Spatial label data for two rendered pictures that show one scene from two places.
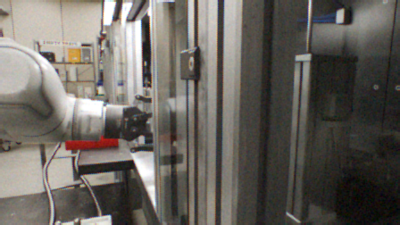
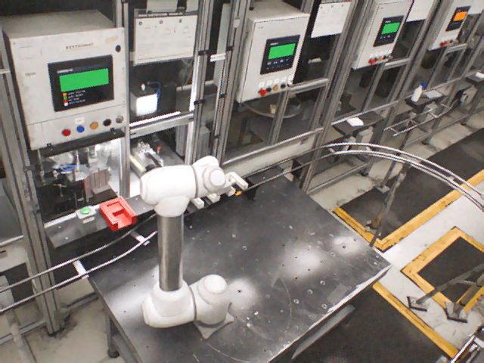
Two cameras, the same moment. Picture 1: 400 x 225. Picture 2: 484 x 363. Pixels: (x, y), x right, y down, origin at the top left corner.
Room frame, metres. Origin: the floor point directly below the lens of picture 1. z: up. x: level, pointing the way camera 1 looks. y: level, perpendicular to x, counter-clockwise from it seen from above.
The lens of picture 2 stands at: (0.93, 1.87, 2.45)
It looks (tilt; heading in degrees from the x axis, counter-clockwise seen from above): 39 degrees down; 244
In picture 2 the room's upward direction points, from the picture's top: 12 degrees clockwise
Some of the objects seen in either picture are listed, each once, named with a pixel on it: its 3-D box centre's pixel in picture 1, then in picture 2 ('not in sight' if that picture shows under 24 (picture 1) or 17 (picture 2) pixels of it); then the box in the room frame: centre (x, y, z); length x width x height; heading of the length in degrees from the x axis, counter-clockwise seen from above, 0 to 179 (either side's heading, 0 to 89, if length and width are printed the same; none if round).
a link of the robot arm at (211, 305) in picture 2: not in sight; (211, 296); (0.47, 0.86, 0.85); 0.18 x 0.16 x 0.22; 2
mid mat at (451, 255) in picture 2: not in sight; (457, 267); (-1.93, 0.51, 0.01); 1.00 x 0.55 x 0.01; 21
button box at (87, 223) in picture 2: not in sight; (85, 218); (0.98, 0.39, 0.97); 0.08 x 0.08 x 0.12; 21
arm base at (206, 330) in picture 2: not in sight; (212, 311); (0.44, 0.86, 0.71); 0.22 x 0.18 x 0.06; 21
